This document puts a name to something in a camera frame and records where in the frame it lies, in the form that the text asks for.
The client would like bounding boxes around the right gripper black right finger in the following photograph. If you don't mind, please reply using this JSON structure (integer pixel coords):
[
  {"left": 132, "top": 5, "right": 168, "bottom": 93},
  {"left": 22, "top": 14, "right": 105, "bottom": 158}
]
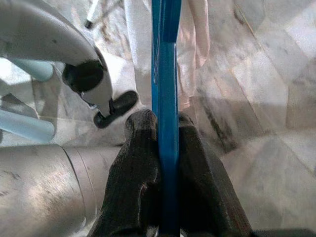
[{"left": 176, "top": 111, "right": 252, "bottom": 237}]

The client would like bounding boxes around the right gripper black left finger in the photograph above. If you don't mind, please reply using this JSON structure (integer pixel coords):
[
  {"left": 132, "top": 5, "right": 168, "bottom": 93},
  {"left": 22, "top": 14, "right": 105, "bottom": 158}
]
[{"left": 88, "top": 109, "right": 162, "bottom": 237}]

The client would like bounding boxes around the blue plastic hanger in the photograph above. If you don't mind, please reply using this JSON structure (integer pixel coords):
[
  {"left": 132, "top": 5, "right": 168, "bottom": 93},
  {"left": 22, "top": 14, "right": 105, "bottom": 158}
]
[{"left": 150, "top": 0, "right": 183, "bottom": 237}]

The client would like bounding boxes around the cream white garment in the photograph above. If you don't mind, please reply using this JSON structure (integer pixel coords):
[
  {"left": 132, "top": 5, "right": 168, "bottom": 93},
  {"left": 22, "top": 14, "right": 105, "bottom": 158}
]
[{"left": 123, "top": 0, "right": 212, "bottom": 111}]

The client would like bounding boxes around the black left robot foot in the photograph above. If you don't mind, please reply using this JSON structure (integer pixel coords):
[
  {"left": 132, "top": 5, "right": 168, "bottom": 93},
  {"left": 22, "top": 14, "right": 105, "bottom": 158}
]
[{"left": 93, "top": 90, "right": 139, "bottom": 129}]

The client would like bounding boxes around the silver right robot leg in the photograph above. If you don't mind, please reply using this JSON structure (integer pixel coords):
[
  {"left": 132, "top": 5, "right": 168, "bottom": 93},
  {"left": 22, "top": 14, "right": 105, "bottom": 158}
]
[{"left": 0, "top": 144, "right": 126, "bottom": 237}]

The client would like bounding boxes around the silver robot leg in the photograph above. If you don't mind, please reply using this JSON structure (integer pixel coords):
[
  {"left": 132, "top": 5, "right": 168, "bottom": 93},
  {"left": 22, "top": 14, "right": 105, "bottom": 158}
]
[
  {"left": 0, "top": 144, "right": 126, "bottom": 237},
  {"left": 0, "top": 0, "right": 116, "bottom": 116}
]

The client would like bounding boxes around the silver left robot leg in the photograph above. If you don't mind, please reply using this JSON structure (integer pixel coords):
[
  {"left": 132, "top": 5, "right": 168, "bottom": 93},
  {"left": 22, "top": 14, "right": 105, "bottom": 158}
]
[{"left": 0, "top": 0, "right": 116, "bottom": 116}]

